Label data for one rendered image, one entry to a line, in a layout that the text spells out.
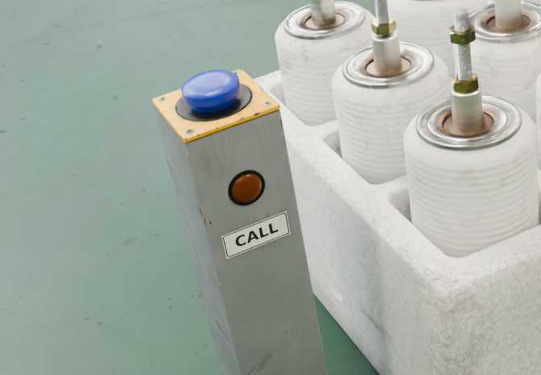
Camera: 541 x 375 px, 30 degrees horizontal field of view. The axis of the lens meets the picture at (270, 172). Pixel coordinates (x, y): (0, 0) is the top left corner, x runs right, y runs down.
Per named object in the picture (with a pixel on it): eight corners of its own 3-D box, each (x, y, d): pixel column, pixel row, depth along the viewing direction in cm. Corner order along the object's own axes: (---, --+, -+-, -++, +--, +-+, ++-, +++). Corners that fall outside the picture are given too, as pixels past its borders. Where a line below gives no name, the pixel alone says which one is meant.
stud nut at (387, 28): (399, 31, 81) (398, 22, 80) (380, 37, 80) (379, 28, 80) (387, 23, 82) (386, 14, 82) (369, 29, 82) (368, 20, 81)
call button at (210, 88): (252, 109, 68) (247, 82, 67) (198, 129, 67) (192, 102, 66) (230, 88, 71) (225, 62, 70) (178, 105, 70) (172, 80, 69)
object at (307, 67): (405, 201, 98) (386, 32, 88) (307, 220, 98) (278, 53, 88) (386, 151, 106) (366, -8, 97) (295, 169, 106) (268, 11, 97)
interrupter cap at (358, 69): (448, 52, 84) (448, 45, 84) (414, 96, 79) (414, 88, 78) (365, 46, 88) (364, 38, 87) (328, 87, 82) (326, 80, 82)
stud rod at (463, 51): (457, 109, 73) (451, 13, 69) (463, 102, 73) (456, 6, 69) (470, 111, 72) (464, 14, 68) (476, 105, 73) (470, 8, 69)
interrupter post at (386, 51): (407, 64, 83) (403, 28, 82) (396, 78, 82) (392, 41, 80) (381, 62, 85) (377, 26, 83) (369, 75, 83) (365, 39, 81)
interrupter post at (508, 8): (505, 35, 85) (504, -1, 83) (489, 26, 87) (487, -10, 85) (529, 26, 86) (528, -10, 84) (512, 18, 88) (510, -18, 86)
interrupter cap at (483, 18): (498, 55, 82) (498, 47, 82) (447, 26, 88) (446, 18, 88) (574, 26, 84) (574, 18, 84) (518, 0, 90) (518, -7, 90)
